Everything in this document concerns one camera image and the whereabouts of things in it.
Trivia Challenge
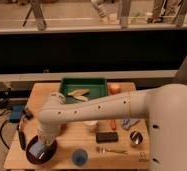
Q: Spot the wooden table board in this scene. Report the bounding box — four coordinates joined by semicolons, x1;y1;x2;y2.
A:
4;83;149;171

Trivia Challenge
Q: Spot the blue box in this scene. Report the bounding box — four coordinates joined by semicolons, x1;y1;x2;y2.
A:
9;105;24;123

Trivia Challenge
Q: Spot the blue sponge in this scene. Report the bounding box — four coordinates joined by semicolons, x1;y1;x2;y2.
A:
29;142;46;159

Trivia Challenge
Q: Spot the green tray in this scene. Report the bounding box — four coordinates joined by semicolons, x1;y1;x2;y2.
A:
59;78;108;104

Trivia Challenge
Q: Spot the blue cup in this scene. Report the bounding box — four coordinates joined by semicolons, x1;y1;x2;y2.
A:
72;149;88;166

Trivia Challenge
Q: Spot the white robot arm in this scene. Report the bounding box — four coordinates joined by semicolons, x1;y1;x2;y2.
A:
38;84;187;171

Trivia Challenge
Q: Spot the purple bowl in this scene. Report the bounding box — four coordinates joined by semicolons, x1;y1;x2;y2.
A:
26;136;57;165

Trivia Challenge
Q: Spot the black cable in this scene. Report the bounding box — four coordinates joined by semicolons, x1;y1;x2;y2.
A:
0;89;12;150

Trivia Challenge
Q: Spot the blue grey toy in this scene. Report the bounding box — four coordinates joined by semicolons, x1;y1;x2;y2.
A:
122;119;139;130

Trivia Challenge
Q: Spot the orange fruit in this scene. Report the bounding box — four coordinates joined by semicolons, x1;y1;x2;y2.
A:
109;83;121;94

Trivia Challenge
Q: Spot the white cup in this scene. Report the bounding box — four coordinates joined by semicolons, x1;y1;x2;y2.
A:
84;120;98;131

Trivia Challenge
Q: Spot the small metal cup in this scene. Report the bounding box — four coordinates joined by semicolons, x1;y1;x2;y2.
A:
130;131;143;147

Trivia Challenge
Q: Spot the orange carrot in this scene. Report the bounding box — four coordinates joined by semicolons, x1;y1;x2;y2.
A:
111;120;116;130

